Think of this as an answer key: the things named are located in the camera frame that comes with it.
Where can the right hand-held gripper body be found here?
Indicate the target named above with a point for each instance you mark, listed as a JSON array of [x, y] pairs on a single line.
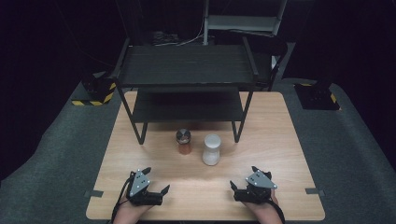
[[259, 182]]

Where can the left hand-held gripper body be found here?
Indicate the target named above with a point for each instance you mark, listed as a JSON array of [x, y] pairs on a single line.
[[140, 184]]

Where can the glass jar with white lid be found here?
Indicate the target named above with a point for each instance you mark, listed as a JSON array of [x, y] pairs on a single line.
[[211, 149]]

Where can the brown spice jar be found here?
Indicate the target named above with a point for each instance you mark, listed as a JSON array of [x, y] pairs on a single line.
[[183, 141]]

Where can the black two-tier shelf rack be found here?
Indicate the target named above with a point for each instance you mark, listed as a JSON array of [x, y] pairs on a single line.
[[186, 65]]

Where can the person's left hand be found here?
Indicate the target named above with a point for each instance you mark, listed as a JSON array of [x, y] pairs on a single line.
[[132, 210]]

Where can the person's right hand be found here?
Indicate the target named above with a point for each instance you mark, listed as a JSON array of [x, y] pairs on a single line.
[[264, 209]]

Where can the grey tape strip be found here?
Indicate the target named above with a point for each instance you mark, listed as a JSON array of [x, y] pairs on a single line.
[[315, 191], [94, 193]]

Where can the grey felt cloth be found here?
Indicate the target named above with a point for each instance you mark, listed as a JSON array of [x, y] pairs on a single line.
[[56, 161]]

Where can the black block with yellow stripes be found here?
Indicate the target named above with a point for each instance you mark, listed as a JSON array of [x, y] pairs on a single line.
[[98, 90], [316, 96]]

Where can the grey metal stand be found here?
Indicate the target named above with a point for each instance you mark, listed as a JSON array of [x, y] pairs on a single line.
[[241, 22]]

